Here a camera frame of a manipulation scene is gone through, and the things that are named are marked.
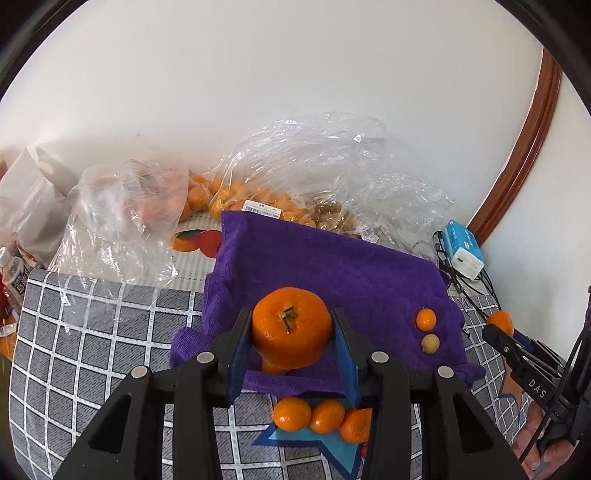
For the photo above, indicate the white paper bag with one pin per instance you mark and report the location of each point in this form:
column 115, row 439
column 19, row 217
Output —
column 34, row 213

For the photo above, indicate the small yellow green fruit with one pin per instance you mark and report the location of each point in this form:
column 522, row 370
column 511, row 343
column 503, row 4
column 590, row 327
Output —
column 430, row 344

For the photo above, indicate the small plastic bottle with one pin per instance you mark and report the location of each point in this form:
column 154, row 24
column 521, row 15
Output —
column 14, row 275

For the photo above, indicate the small clear plastic bag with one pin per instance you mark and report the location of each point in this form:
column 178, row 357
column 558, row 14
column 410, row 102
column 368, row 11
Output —
column 122, row 222

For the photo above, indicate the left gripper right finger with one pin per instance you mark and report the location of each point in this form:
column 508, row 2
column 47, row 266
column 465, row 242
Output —
column 352, row 351

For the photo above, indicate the large orange with stem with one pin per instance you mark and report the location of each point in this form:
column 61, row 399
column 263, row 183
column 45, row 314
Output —
column 293, row 325

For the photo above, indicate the purple towel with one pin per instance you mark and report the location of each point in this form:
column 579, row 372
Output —
column 380, row 289

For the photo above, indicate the grey checked quilt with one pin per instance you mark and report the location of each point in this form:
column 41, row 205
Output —
column 77, row 339

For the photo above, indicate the blue white tissue pack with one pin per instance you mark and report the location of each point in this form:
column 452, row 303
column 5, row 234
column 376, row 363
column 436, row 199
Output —
column 462, row 250

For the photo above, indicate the small orange kumquat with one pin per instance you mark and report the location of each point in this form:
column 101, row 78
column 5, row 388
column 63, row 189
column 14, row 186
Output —
column 426, row 320

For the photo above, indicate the orange mandarin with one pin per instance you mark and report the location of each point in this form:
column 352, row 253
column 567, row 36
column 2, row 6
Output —
column 502, row 320
column 291, row 414
column 327, row 416
column 274, row 367
column 355, row 427

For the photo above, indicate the brown wooden door frame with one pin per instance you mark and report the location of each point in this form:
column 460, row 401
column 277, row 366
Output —
column 525, row 151

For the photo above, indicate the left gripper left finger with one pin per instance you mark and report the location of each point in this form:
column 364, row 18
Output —
column 232, row 350

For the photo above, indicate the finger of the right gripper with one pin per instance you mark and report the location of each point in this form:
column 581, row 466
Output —
column 501, row 338

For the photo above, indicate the large clear plastic bag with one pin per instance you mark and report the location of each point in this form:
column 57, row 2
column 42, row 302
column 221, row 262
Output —
column 332, row 171

